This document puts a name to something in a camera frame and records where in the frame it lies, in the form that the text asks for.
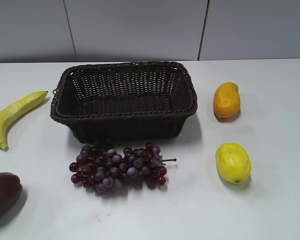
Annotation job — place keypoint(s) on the purple grape bunch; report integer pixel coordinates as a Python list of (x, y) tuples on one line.
[(100, 167)]

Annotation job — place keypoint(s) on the dark brown wicker basket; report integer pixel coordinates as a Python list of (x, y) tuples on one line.
[(124, 101)]

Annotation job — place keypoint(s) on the orange mango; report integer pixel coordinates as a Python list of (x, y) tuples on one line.
[(226, 100)]

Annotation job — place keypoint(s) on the yellow lemon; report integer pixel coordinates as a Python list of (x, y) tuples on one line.
[(233, 163)]

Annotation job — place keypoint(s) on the yellow banana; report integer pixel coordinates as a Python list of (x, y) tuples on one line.
[(10, 114)]

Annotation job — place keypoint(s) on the dark red bell pepper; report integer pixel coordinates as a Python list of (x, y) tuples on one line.
[(10, 190)]

